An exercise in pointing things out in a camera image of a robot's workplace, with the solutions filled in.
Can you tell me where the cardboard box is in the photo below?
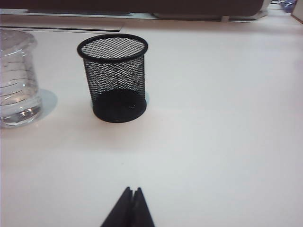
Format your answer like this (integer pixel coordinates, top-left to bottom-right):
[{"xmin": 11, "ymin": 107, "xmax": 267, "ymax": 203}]
[{"xmin": 290, "ymin": 4, "xmax": 303, "ymax": 25}]

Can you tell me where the black mesh pen holder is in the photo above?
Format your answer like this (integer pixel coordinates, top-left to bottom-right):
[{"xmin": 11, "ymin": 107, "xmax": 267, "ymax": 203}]
[{"xmin": 76, "ymin": 33, "xmax": 150, "ymax": 124}]

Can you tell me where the desk cable slot cover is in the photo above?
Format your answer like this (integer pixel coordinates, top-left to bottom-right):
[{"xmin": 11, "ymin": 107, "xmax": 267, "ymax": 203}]
[{"xmin": 0, "ymin": 22, "xmax": 129, "ymax": 33}]

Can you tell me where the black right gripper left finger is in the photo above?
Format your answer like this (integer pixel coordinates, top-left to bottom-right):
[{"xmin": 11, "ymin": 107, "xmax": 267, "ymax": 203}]
[{"xmin": 99, "ymin": 186, "xmax": 135, "ymax": 227}]

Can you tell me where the small clear lidded cup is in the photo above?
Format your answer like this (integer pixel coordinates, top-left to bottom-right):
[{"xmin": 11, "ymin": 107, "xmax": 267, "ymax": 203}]
[{"xmin": 0, "ymin": 30, "xmax": 44, "ymax": 129}]

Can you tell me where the brown desk partition panel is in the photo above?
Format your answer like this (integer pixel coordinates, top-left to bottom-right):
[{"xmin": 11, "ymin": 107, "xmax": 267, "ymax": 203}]
[{"xmin": 0, "ymin": 0, "xmax": 271, "ymax": 17}]

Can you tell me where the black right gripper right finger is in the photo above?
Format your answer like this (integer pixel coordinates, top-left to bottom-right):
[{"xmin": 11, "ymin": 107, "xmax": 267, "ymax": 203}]
[{"xmin": 133, "ymin": 187, "xmax": 156, "ymax": 227}]

